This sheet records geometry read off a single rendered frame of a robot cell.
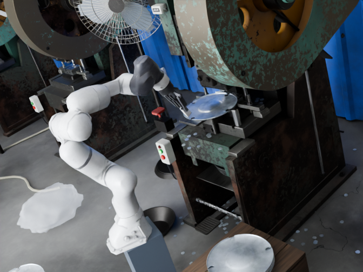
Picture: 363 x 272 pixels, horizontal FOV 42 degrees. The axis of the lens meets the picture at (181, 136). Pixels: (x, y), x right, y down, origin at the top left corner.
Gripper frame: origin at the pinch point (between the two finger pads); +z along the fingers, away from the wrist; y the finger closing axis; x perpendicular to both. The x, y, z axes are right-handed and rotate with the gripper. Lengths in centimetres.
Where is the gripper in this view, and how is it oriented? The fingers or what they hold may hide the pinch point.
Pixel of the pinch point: (185, 110)
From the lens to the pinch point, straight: 235.3
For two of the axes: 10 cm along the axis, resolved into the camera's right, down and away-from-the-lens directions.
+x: 5.2, -8.1, 2.8
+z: 5.3, 5.6, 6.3
